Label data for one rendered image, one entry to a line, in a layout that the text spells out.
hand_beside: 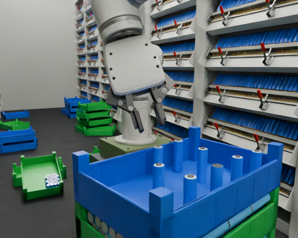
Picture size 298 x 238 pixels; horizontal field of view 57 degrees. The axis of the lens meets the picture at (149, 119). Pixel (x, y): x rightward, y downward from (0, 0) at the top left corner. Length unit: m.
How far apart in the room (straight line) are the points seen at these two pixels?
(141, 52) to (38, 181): 1.33
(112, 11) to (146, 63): 0.11
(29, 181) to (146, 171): 1.26
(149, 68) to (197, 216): 0.27
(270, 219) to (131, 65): 0.37
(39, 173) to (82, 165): 1.36
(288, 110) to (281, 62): 0.19
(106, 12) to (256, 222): 0.44
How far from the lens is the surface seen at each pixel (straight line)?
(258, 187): 0.48
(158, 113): 0.49
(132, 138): 1.20
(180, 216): 0.33
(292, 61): 1.21
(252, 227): 0.50
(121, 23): 0.52
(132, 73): 0.50
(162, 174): 0.42
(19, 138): 2.52
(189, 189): 0.38
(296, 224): 1.29
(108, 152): 1.23
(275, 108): 1.25
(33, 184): 1.72
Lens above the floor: 0.69
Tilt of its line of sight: 11 degrees down
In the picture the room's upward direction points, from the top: straight up
